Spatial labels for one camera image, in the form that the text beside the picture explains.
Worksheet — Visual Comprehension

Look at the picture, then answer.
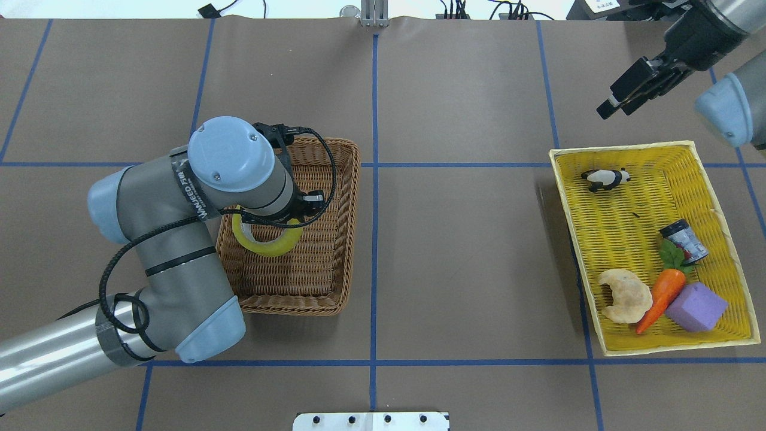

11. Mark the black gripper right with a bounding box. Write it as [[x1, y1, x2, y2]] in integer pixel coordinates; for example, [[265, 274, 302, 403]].
[[597, 1, 749, 119]]

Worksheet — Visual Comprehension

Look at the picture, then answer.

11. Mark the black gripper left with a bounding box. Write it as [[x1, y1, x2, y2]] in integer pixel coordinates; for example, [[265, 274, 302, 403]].
[[253, 122, 327, 223]]

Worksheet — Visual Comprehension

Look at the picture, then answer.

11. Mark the yellow tape roll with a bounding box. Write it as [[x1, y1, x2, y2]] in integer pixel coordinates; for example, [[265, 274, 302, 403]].
[[232, 214, 303, 257]]

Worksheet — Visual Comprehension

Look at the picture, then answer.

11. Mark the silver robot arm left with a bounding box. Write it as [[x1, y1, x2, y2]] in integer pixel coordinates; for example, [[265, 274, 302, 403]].
[[2, 116, 336, 414]]

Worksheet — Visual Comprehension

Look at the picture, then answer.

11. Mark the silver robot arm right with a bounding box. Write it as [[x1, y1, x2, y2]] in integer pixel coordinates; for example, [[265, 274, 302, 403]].
[[597, 1, 765, 152]]

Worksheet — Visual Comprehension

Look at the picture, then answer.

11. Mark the brown wicker basket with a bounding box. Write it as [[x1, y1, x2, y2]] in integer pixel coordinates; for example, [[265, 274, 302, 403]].
[[215, 137, 361, 316]]

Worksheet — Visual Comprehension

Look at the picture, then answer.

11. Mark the yellow woven basket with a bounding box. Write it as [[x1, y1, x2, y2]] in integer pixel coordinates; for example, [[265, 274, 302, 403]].
[[549, 140, 761, 357]]

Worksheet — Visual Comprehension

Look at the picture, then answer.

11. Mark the panda figurine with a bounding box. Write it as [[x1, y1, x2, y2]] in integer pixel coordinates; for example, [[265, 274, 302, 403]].
[[580, 168, 631, 193]]

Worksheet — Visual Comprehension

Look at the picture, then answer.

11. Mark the small dark jar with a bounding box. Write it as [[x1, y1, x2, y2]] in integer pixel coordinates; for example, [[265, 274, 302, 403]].
[[658, 218, 709, 266]]

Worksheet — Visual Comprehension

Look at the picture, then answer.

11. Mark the toy carrot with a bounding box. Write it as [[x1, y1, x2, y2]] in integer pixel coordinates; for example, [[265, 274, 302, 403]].
[[635, 238, 697, 335]]

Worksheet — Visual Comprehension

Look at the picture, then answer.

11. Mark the small black device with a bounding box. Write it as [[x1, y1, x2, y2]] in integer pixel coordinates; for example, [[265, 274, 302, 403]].
[[197, 4, 221, 19]]

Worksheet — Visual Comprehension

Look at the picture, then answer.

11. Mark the toy croissant bread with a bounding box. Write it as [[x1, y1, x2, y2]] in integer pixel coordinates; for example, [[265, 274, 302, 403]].
[[597, 268, 653, 324]]

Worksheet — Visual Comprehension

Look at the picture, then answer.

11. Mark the purple foam block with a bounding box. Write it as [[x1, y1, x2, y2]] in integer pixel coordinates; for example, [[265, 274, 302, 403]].
[[665, 282, 729, 332]]

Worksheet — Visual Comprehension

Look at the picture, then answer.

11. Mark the aluminium frame post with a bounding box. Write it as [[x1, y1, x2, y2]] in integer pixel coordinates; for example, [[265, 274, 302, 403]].
[[360, 0, 389, 28]]

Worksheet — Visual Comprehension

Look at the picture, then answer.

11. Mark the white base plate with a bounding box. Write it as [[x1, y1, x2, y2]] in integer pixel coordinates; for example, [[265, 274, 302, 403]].
[[292, 411, 451, 430]]

